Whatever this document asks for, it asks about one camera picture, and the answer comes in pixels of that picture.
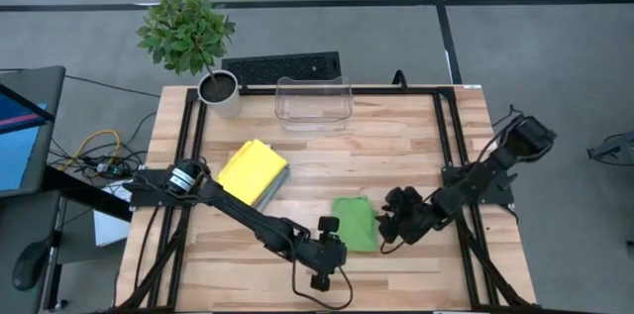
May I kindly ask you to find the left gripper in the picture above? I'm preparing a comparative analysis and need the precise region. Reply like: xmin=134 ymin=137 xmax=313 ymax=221
xmin=299 ymin=215 xmax=348 ymax=293

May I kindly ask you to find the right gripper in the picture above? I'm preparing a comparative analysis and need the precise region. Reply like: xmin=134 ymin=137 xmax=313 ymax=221
xmin=375 ymin=185 xmax=437 ymax=246

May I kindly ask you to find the lime green microfiber towel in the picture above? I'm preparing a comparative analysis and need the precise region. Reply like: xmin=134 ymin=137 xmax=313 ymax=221
xmin=331 ymin=195 xmax=380 ymax=254

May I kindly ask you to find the grey waffle microfiber towel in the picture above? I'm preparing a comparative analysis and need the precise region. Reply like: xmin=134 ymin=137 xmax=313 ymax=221
xmin=252 ymin=167 xmax=292 ymax=211

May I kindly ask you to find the yellow microfiber towel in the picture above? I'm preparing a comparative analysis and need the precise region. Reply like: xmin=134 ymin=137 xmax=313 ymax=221
xmin=216 ymin=139 xmax=289 ymax=207

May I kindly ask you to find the clear plastic bin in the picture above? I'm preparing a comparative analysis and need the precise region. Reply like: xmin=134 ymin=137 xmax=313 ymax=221
xmin=274 ymin=75 xmax=355 ymax=133

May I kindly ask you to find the black mesh computer case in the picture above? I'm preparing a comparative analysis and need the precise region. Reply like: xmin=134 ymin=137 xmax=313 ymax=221
xmin=221 ymin=51 xmax=343 ymax=86

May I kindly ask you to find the white paper sheet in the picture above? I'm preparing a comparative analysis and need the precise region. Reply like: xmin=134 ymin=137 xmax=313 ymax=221
xmin=92 ymin=179 xmax=133 ymax=248

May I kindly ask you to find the grey metal stand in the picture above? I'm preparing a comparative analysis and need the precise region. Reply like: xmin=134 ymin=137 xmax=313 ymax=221
xmin=586 ymin=131 xmax=634 ymax=166

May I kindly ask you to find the green plant in white pot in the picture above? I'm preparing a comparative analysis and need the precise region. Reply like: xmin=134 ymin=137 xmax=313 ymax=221
xmin=136 ymin=0 xmax=243 ymax=120

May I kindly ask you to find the black computer mouse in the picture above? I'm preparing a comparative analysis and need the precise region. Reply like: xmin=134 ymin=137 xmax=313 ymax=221
xmin=12 ymin=240 xmax=50 ymax=292

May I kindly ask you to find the black side desk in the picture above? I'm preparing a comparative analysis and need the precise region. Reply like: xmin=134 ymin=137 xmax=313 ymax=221
xmin=0 ymin=164 xmax=134 ymax=314

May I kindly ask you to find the dark monitor with blue screen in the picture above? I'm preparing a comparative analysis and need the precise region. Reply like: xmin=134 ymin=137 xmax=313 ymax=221
xmin=0 ymin=65 xmax=66 ymax=199

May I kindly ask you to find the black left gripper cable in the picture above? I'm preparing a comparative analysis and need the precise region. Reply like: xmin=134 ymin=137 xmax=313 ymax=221
xmin=290 ymin=254 xmax=355 ymax=311

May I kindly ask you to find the black aluminium table frame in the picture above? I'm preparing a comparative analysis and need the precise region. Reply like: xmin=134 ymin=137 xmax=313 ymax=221
xmin=111 ymin=84 xmax=542 ymax=313

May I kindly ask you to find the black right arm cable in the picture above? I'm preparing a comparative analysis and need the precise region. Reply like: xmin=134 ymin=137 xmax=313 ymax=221
xmin=379 ymin=104 xmax=526 ymax=256

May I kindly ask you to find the yellow cable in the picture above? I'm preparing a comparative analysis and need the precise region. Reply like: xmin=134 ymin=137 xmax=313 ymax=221
xmin=58 ymin=128 xmax=123 ymax=172

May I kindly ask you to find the black floor cable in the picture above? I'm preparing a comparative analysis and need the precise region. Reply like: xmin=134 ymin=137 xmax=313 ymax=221
xmin=63 ymin=74 xmax=162 ymax=100

